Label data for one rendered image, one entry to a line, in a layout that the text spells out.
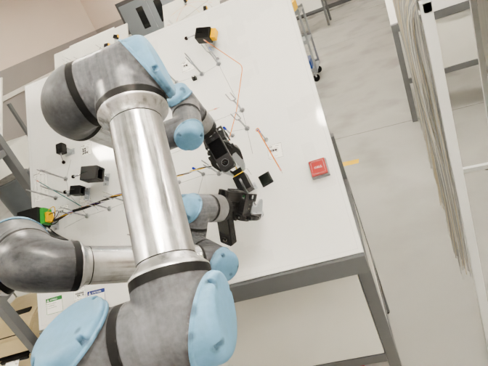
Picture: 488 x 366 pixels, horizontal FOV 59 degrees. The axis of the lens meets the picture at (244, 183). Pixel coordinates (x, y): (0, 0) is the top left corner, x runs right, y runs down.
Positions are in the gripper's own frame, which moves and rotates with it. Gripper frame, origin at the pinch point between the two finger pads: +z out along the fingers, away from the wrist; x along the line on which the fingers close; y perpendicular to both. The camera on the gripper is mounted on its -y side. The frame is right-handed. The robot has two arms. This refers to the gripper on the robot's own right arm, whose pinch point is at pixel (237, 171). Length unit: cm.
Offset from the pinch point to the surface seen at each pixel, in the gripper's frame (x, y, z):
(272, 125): -16.3, 12.9, 1.8
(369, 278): -19, -34, 36
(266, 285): 9.3, -27.9, 22.2
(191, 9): 41, 698, 237
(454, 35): -164, 179, 158
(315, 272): -6.3, -31.1, 23.2
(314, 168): -21.3, -8.0, 7.7
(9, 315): 96, -4, 1
